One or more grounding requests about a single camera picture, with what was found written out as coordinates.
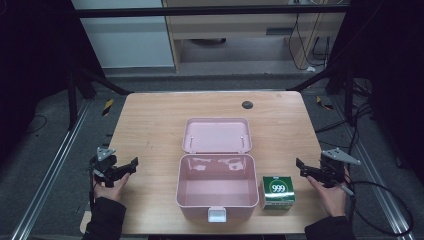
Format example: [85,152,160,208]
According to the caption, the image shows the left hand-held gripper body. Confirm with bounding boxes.
[87,146,122,188]

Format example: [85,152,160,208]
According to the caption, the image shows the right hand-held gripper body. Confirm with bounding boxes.
[318,147,362,189]

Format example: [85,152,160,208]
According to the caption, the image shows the person's left hand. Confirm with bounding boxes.
[93,172,131,203]

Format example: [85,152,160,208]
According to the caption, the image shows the person's right hand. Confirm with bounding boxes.
[306,166,352,218]

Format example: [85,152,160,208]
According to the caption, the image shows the green and white medicine box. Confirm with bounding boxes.
[258,175,297,211]

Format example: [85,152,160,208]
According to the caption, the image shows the yellow and black floor tape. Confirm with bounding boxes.
[101,98,115,117]
[315,95,334,111]

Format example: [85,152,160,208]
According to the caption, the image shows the black metal stand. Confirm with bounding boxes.
[65,65,133,132]
[287,65,356,127]

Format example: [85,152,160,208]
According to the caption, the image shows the pink plastic storage box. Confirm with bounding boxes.
[175,116,261,224]

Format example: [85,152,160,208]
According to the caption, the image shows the white cabinet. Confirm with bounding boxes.
[70,0,176,70]

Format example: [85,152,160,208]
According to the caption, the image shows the light wooden desk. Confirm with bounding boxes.
[161,0,348,72]

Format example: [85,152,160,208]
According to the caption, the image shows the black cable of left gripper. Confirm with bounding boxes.
[87,162,100,209]

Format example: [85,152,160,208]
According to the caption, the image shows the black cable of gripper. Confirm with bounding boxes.
[338,180,415,237]
[87,162,100,209]

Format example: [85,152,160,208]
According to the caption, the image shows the aluminium floor rail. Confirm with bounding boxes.
[11,99,92,240]
[329,95,418,240]

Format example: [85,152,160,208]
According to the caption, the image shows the black floor cables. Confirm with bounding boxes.
[314,77,378,150]

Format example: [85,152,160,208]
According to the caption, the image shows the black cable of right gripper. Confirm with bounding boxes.
[338,180,415,237]

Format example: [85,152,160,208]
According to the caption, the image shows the black cables under desk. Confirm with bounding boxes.
[287,13,334,72]

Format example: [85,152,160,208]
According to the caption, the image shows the black horizontal frame bar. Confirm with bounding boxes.
[74,5,350,19]

